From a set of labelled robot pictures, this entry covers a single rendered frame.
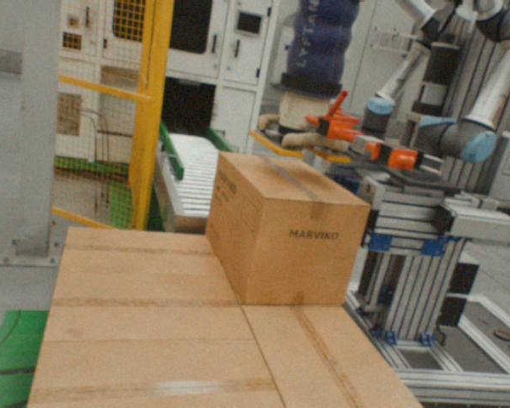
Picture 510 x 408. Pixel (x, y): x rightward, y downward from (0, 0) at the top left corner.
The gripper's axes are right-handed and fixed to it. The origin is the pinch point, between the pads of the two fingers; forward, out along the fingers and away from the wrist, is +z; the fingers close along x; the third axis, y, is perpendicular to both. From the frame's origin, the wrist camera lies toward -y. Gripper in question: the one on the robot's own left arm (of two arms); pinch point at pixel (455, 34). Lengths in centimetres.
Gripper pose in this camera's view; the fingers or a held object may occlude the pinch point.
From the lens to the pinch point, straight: 161.0
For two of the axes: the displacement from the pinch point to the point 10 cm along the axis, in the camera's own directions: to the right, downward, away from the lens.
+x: 1.8, 3.4, -9.2
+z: -1.8, 9.3, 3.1
